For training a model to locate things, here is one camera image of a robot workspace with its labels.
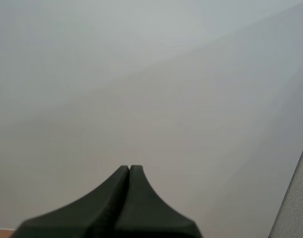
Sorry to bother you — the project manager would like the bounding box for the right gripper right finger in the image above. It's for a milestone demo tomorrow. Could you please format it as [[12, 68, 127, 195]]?
[[113, 165, 202, 238]]

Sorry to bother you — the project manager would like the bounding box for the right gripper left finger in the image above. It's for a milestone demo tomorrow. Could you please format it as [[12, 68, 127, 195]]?
[[14, 165, 130, 238]]

